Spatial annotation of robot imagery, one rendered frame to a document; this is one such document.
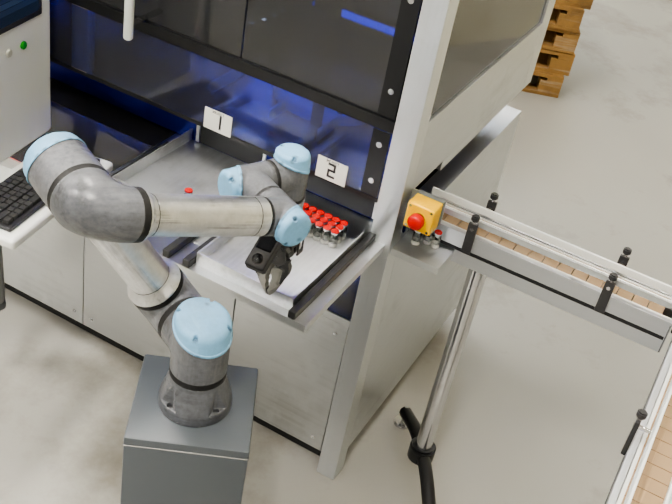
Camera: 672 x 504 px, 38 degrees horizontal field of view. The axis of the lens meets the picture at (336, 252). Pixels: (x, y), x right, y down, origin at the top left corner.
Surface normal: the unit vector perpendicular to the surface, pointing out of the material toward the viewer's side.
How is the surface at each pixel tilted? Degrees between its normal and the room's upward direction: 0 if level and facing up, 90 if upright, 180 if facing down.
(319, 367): 90
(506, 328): 0
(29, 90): 90
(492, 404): 0
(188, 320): 8
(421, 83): 90
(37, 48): 90
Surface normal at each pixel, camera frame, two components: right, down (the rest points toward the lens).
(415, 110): -0.47, 0.45
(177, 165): 0.16, -0.80
